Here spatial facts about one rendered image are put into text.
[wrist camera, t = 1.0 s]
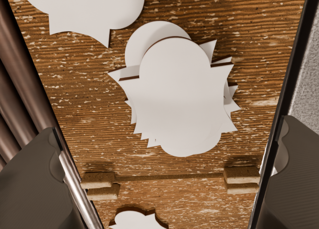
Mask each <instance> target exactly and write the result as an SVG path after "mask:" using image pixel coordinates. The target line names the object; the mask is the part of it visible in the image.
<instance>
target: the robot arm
mask: <svg viewBox="0 0 319 229"><path fill-rule="evenodd" d="M275 141H277V142H278V144H279V149H278V153H277V156H276V159H275V163H274V167H275V169H276V171H277V173H276V174H274V175H272V176H271V177H270V178H269V181H268V185H267V188H266V192H265V195H264V199H263V203H262V207H261V210H260V214H259V218H258V222H257V226H256V229H319V135H318V134H317V133H315V132H314V131H313V130H311V129H310V128H309V127H307V126H306V125H304V124H303V123H302V122H300V121H299V120H298V119H296V118H295V117H294V116H291V115H285V116H284V115H281V119H280V123H279V126H278V130H277V134H276V137H275ZM61 151H63V147H62V144H61V140H60V137H59V134H58V131H57V129H56V127H52V128H51V127H48V128H45V129H43V130H42V131H41V132H40V133H39V134H38V135H37V136H36V137H34V138H33V139H32V140H31V141H30V142H29V143H28V144H27V145H26V146H25V147H24V148H22V149H21V150H20V151H19V152H18V153H17V154H16V155H15V156H14V157H13V158H12V159H11V160H10V161H9V162H8V163H7V164H6V165H5V167H4V168H3V169H2V170H1V172H0V229H84V227H83V224H82V220H81V217H80V214H79V211H78V209H77V206H76V204H75V201H74V199H73V197H72V195H71V192H70V190H69V187H68V185H67V184H66V183H64V182H62V181H63V179H64V177H65V174H66V173H65V171H64V168H63V166H62V164H61V161H60V159H59V156H60V154H61Z"/></svg>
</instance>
